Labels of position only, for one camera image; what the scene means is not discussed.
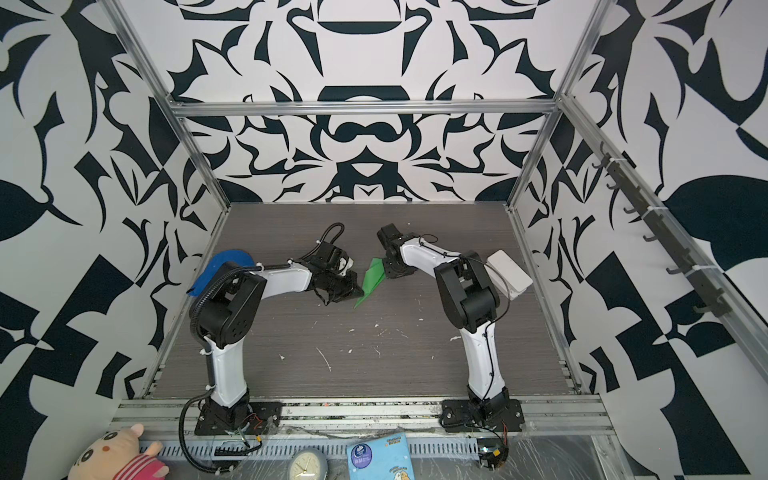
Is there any green square paper sheet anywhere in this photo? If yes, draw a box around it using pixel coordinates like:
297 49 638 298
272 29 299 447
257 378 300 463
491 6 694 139
355 258 386 308

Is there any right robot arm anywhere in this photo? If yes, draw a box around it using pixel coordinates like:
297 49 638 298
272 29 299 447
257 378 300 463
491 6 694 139
377 224 510 423

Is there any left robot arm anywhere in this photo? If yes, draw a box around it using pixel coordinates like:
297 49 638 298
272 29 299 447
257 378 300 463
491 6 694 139
189 241 363 428

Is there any blue cloth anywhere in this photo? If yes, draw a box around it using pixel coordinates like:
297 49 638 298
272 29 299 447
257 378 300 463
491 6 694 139
187 249 255 297

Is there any white box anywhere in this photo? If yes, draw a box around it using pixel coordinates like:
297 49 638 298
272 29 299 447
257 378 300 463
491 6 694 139
486 250 533 300

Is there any round clock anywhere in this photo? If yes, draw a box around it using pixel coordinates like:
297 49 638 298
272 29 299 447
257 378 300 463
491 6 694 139
287 448 328 480

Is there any blue booklet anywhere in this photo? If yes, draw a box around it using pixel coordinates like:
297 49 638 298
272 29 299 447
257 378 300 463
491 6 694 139
347 433 416 480

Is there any small electronics board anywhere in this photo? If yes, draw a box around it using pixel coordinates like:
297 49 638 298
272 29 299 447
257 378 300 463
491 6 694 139
477 438 509 471

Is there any plush toy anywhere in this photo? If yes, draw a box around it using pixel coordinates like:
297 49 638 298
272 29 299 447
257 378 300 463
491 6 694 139
67 423 170 480

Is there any black corrugated cable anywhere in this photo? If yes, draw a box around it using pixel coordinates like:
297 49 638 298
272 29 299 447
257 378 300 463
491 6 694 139
178 222 347 475

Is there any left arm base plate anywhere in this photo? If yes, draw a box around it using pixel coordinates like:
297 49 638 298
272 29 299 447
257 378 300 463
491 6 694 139
194 400 284 436

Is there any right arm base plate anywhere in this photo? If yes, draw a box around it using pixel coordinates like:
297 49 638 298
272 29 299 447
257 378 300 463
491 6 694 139
438 395 525 433

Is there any white cable duct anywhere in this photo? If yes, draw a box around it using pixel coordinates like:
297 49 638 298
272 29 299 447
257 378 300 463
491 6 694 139
186 435 479 463

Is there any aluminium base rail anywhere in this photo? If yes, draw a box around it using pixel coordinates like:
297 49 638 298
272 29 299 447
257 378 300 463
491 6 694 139
109 395 614 438

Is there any black hook rail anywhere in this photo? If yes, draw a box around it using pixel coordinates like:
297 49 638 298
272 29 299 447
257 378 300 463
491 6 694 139
593 142 733 318

